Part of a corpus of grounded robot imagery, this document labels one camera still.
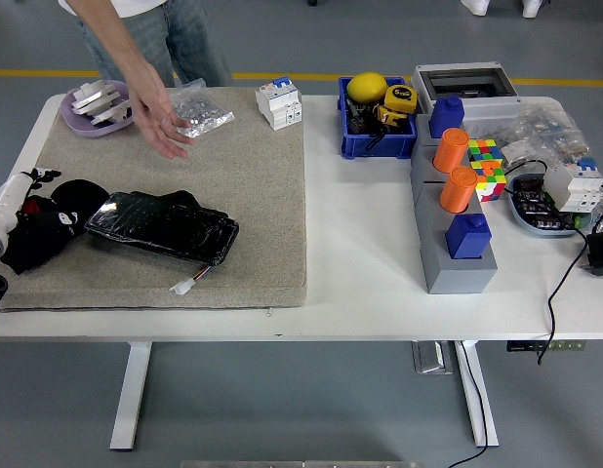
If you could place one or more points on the person's right hand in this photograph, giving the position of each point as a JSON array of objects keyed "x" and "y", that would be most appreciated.
[{"x": 155, "y": 112}]

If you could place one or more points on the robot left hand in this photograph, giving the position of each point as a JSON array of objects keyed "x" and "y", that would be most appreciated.
[{"x": 11, "y": 200}]

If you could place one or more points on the black plastic-wrapped panel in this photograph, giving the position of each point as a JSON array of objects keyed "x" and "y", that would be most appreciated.
[{"x": 170, "y": 229}]

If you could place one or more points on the person's right forearm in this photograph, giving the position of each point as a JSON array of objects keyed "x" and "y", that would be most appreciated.
[{"x": 111, "y": 39}]

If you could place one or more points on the table control panel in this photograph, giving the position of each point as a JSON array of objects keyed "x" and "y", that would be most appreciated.
[{"x": 526, "y": 347}]

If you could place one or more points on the clear bag of screws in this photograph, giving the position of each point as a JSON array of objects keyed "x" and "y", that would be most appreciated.
[{"x": 209, "y": 112}]

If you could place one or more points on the purple tray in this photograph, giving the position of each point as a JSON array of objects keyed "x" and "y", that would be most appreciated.
[{"x": 82, "y": 127}]

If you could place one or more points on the person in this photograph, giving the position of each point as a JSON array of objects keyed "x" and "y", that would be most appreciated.
[{"x": 194, "y": 44}]

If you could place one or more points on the grey-brown mat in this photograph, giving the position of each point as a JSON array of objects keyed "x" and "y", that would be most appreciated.
[{"x": 233, "y": 195}]

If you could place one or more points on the white circuit breaker, blue levers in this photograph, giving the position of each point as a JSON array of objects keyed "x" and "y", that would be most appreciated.
[
  {"x": 277, "y": 105},
  {"x": 574, "y": 187}
]

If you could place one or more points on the yellow lemon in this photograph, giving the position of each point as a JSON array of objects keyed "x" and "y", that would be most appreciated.
[{"x": 366, "y": 88}]

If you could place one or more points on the blue plastic bin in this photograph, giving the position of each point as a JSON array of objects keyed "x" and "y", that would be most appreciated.
[{"x": 379, "y": 148}]

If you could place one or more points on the white table leg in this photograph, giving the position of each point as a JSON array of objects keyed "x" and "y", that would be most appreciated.
[
  {"x": 477, "y": 429},
  {"x": 131, "y": 395}
]

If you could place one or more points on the yellow tape measure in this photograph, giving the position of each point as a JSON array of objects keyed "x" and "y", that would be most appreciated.
[
  {"x": 391, "y": 117},
  {"x": 400, "y": 98}
]

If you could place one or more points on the blue block with knob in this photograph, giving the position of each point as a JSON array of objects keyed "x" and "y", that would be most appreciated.
[
  {"x": 470, "y": 241},
  {"x": 445, "y": 119}
]

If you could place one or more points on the orange cylinder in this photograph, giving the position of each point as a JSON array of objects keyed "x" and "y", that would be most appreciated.
[
  {"x": 450, "y": 151},
  {"x": 457, "y": 192}
]

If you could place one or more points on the colourful puzzle cube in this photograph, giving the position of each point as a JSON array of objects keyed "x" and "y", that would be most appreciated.
[
  {"x": 487, "y": 150},
  {"x": 492, "y": 183}
]

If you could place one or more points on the white shoe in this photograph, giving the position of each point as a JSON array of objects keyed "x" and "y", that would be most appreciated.
[
  {"x": 474, "y": 6},
  {"x": 533, "y": 7}
]

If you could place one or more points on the grey block holder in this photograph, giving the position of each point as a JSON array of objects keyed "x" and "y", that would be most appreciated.
[{"x": 457, "y": 278}]

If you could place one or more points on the blue-grey tray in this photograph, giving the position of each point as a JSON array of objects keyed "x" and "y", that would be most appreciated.
[{"x": 521, "y": 214}]

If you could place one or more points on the black electronic modules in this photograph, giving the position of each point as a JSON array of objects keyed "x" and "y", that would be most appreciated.
[{"x": 538, "y": 205}]

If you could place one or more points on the clear bags of parts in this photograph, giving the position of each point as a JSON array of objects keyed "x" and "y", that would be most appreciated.
[{"x": 550, "y": 131}]

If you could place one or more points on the black power adapter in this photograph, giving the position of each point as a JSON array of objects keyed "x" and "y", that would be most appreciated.
[{"x": 600, "y": 253}]

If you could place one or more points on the white plastic bracket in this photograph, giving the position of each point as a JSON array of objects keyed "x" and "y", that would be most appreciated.
[
  {"x": 92, "y": 97},
  {"x": 113, "y": 112}
]

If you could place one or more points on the grey electrical enclosure box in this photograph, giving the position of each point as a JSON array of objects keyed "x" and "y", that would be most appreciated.
[{"x": 492, "y": 107}]

